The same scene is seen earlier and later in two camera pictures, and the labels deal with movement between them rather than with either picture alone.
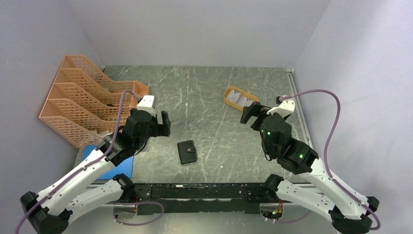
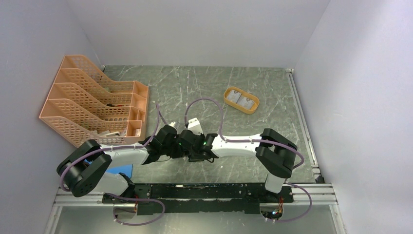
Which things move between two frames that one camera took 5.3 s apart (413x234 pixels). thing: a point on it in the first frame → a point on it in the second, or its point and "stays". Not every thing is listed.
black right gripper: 253,109 → 202,135
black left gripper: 161,129 → 179,153
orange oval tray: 234,104 stays
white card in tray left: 233,96 stays
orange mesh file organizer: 84,106 stays
